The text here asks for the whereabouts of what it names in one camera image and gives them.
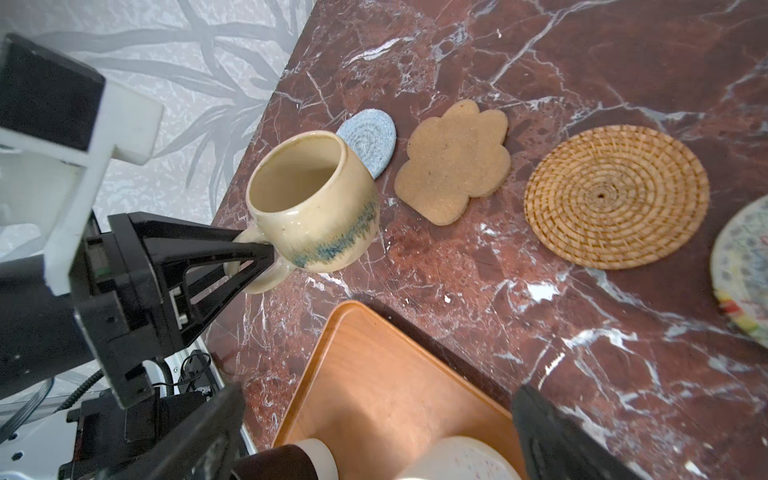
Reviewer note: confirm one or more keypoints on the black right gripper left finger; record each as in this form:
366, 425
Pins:
202, 446

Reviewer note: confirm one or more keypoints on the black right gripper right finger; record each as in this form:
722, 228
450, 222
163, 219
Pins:
555, 447

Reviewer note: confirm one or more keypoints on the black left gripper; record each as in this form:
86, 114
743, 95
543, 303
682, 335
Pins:
125, 316

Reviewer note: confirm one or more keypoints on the beige glazed ceramic mug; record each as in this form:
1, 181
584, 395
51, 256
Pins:
315, 202

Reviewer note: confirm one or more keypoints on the light blue woven coaster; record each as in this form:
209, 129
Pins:
371, 134

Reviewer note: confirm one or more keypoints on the multicolour stitched round coaster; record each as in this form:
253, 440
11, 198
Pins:
738, 267

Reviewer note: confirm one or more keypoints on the woven rattan round coaster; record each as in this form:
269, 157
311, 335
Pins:
617, 197

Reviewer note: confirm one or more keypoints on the cork paw-shaped coaster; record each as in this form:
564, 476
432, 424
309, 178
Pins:
452, 159

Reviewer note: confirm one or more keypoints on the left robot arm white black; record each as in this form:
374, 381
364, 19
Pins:
39, 334

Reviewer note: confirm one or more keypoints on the white speckled mug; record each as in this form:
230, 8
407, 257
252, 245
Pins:
459, 457

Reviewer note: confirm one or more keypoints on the black mug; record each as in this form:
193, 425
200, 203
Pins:
308, 459

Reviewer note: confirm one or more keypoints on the orange wooden tray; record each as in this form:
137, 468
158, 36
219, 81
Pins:
379, 400

